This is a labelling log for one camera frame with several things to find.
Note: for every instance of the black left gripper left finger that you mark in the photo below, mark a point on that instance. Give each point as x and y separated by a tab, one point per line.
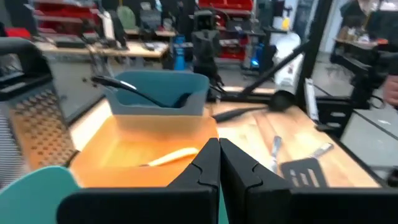
140	205

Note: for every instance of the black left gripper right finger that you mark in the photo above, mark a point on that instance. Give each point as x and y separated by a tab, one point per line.
311	205

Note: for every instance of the yellow wooden utensil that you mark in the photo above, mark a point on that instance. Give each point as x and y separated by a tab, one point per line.
177	154

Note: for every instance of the black plastic ladle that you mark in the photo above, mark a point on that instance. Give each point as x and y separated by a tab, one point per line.
281	100

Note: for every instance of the black spoon with white label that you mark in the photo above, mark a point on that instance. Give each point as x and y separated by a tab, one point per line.
112	82

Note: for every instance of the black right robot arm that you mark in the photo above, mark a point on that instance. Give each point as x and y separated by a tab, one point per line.
205	53

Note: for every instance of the orange translucent plastic bin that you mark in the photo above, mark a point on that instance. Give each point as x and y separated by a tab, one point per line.
102	155

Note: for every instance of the teal green plastic bin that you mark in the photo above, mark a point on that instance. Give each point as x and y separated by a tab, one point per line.
28	199

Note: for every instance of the dark blue plastic bin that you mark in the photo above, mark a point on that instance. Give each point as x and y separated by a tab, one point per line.
192	105

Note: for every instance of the black background machine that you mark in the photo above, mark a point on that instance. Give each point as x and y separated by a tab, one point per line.
360	74

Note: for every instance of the person's hand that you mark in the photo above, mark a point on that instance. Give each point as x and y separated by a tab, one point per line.
391	90

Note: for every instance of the white bag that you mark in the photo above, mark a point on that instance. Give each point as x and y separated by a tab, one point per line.
287	56

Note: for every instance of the blue container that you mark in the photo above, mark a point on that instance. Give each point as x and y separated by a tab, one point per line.
179	53

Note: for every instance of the wooden workbench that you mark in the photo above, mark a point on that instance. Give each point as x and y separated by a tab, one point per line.
102	49

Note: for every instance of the person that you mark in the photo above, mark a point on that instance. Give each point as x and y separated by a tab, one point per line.
382	31

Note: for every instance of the red storage shelf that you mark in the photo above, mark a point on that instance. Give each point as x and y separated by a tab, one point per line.
62	12

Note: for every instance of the white strip on frame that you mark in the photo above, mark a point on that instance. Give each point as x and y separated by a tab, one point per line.
311	99

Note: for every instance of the black aluminium frame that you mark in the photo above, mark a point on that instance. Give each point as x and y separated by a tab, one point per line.
311	62

